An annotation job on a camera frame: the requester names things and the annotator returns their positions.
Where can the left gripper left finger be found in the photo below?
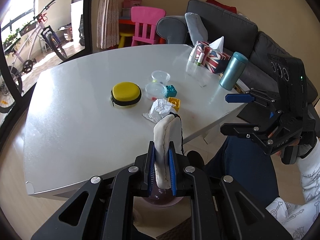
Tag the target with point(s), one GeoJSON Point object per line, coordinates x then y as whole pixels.
{"type": "Point", "coordinates": [103, 208]}

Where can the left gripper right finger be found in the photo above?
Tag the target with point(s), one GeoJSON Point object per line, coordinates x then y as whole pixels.
{"type": "Point", "coordinates": [225, 211]}

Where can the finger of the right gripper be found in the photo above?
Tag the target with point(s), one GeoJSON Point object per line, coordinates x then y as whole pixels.
{"type": "Point", "coordinates": [240, 98]}
{"type": "Point", "coordinates": [245, 131]}

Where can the yellow toy brick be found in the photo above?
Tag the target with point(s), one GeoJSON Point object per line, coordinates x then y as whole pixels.
{"type": "Point", "coordinates": [175, 102]}

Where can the teal toy brick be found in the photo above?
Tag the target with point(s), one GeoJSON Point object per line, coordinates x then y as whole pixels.
{"type": "Point", "coordinates": [171, 91]}

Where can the clear plastic bowl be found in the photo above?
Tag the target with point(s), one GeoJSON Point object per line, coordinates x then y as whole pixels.
{"type": "Point", "coordinates": [160, 76]}

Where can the white tissue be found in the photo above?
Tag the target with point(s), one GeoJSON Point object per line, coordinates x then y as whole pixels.
{"type": "Point", "coordinates": [159, 109]}

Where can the clear plastic lid container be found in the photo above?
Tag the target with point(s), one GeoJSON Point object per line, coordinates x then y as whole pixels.
{"type": "Point", "coordinates": [154, 91]}

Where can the yellow round zip case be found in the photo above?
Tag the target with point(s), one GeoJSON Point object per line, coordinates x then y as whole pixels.
{"type": "Point", "coordinates": [125, 94]}

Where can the pink trash bin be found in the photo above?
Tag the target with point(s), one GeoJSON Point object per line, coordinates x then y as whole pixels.
{"type": "Point", "coordinates": [162, 198]}

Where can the person right hand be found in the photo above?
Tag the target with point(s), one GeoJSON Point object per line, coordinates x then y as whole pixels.
{"type": "Point", "coordinates": [303, 149]}

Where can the teal thermos bottle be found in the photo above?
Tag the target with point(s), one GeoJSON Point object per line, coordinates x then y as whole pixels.
{"type": "Point", "coordinates": [234, 70]}

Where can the union jack tissue box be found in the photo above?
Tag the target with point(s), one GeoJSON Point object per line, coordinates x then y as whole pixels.
{"type": "Point", "coordinates": [215, 59]}

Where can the white green-capped tube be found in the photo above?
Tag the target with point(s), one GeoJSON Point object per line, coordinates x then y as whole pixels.
{"type": "Point", "coordinates": [200, 59]}

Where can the grey sofa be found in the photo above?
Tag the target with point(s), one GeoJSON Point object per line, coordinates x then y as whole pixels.
{"type": "Point", "coordinates": [241, 35]}

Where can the white cream tube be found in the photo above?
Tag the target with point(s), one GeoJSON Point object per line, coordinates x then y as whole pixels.
{"type": "Point", "coordinates": [193, 54]}

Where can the pink kids chair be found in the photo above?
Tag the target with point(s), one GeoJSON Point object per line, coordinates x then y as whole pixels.
{"type": "Point", "coordinates": [145, 20]}

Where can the yellow kids stool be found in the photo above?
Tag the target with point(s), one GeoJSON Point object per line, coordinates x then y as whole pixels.
{"type": "Point", "coordinates": [123, 36]}

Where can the red kids table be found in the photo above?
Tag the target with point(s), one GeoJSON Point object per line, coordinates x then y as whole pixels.
{"type": "Point", "coordinates": [126, 26]}

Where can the pink white bicycle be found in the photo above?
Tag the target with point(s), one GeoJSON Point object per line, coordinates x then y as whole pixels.
{"type": "Point", "coordinates": [21, 45]}

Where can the pink storage box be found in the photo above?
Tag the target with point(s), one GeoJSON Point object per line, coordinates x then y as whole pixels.
{"type": "Point", "coordinates": [127, 5]}

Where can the patterned curtain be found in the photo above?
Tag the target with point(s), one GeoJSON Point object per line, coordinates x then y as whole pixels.
{"type": "Point", "coordinates": [107, 24]}

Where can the black camera box right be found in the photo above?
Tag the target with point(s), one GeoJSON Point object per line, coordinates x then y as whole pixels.
{"type": "Point", "coordinates": [292, 87]}

